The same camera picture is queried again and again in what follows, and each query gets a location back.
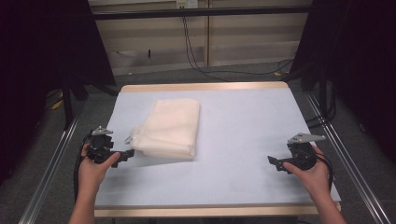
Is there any black horizontal bar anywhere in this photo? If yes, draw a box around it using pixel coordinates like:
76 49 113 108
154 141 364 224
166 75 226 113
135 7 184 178
92 5 313 21

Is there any yellow floor tape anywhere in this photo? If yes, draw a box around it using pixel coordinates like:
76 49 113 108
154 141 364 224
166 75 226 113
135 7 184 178
50 98 64 111

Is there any black curtain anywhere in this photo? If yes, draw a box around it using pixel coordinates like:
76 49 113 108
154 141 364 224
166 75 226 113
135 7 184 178
290 0 396 166
0 0 117 186

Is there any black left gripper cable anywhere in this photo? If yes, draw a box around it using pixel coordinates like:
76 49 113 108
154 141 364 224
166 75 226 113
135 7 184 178
73 130 94 203

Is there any person's left hand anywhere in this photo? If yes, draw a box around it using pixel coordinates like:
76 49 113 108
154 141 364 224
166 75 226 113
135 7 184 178
78 143 121 195

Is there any person's right hand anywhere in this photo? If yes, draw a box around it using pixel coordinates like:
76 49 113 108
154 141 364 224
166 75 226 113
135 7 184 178
282 146 332 200

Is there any white mesh laundry bag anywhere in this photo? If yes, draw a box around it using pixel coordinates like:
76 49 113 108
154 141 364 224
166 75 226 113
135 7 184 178
125 98 201 161

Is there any light blue table mat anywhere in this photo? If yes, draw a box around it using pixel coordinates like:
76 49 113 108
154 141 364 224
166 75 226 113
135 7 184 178
94 88 342 207

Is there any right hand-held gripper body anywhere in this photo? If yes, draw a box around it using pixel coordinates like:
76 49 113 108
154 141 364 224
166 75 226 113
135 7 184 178
287 133 327 172

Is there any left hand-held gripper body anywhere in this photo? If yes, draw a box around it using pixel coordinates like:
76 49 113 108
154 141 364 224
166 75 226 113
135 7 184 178
86 125 115 165

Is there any metal floor rail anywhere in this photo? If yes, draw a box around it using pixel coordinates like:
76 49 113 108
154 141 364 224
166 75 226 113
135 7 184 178
304 91 391 224
18 105 86 224

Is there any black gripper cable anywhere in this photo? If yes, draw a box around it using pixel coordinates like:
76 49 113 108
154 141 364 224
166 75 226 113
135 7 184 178
315 151 335 191
73 130 94 203

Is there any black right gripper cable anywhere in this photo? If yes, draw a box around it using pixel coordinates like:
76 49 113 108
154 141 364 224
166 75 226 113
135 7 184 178
315 151 335 191

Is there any wooden table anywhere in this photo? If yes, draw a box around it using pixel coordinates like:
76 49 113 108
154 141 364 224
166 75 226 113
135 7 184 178
93 81 342 218

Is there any black floor cable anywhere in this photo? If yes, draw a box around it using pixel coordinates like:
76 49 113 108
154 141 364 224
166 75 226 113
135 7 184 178
181 15 232 82
181 15 295 82

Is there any black metal stand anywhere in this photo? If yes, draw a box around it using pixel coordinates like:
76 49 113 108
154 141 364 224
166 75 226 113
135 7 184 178
60 79 120 132

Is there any white wall outlet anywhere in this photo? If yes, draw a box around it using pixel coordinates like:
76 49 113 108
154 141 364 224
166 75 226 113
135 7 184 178
176 0 200 9

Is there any bundle of black cables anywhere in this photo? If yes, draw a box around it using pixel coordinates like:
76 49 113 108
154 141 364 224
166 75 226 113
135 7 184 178
305 79 338 130

